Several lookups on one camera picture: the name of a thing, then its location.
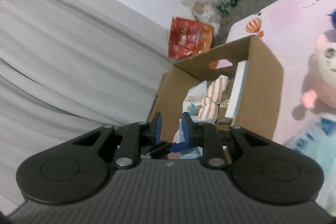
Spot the light blue towel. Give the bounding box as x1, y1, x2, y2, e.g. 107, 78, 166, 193
179, 116, 205, 160

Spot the orange striped white cloth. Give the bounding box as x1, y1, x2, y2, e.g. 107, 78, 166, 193
198, 75, 230, 122

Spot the gold LC packet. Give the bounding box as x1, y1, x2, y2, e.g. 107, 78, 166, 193
217, 98, 232, 124

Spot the white blue flat box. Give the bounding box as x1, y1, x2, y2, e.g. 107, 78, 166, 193
224, 60, 248, 124

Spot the cardboard box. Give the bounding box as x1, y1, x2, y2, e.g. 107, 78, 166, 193
150, 36, 284, 141

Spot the red orange snack bag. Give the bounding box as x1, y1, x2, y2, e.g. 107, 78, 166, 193
168, 17, 214, 60

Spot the white curtain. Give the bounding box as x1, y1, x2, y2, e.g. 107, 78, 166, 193
1, 0, 170, 204

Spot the green bottle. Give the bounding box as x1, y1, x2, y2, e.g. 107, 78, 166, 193
214, 0, 231, 16

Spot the white blue printed bag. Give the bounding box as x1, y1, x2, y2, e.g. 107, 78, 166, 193
285, 117, 335, 216

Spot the pink plush toy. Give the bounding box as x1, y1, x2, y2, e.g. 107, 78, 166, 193
301, 34, 335, 110

